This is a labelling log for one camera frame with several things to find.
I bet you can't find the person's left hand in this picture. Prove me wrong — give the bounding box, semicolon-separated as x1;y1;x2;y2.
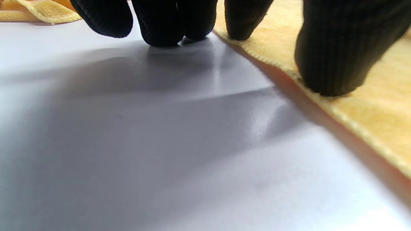
70;0;411;97

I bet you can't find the yellow square towel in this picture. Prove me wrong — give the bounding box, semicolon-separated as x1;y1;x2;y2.
0;0;82;24
212;0;411;180

